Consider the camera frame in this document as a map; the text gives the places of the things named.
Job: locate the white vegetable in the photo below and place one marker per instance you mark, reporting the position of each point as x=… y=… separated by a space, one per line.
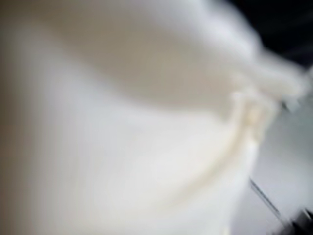
x=137 y=127

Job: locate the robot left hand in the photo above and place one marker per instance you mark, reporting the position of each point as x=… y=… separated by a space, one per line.
x=286 y=22

